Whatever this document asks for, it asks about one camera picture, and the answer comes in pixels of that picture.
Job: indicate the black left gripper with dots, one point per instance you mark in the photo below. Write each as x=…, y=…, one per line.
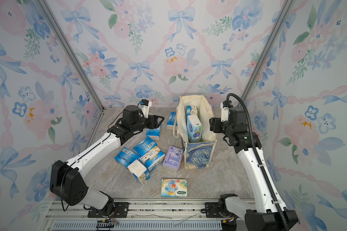
x=151, y=120

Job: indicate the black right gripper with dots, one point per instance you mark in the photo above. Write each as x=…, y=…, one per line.
x=216, y=124

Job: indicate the white tissue pack cartoon blue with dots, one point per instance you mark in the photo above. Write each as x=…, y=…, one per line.
x=194, y=127

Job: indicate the cream canvas bag starry print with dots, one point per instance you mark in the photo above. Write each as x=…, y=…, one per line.
x=196, y=155

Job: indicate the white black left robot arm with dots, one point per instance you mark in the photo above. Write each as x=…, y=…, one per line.
x=67, y=177

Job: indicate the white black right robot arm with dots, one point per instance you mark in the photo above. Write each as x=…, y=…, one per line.
x=270, y=212

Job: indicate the blue tissue pack near bag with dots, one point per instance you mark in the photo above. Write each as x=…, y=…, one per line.
x=172, y=123

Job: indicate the blue tissue pack barcode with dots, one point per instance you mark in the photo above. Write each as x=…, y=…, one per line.
x=154, y=134

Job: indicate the blue tissue pack centre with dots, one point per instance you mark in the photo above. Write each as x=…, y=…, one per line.
x=144, y=146

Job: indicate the floral orange blue tissue pack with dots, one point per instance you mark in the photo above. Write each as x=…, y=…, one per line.
x=152, y=158

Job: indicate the purple tissue pack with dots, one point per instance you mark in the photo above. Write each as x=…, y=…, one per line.
x=173, y=159

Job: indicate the blue tissue pack left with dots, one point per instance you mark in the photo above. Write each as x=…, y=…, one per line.
x=126, y=157

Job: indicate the white blue tissue pack front-left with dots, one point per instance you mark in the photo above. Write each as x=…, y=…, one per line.
x=139, y=171

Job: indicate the colourful cartoon tissue pack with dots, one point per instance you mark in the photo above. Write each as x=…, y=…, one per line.
x=174, y=188

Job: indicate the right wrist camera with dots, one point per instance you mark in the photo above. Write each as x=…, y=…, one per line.
x=225, y=110

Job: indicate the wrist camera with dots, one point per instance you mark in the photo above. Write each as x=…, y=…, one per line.
x=225, y=110
x=144, y=106

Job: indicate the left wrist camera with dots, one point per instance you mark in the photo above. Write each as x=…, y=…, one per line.
x=144, y=106

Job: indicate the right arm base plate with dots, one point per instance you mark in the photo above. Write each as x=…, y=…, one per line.
x=212, y=210

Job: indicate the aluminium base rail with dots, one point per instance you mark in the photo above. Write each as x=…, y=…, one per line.
x=139, y=209

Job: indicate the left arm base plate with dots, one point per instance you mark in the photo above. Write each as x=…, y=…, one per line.
x=111, y=210

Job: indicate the right aluminium corner post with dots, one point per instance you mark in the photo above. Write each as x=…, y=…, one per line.
x=275, y=32

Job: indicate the aluminium corner post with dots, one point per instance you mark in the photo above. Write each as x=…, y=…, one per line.
x=275, y=32
x=55, y=26

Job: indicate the grey slotted cable duct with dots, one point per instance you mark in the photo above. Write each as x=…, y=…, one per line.
x=138, y=225

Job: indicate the left aluminium corner post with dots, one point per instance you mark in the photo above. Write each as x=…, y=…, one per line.
x=55, y=26

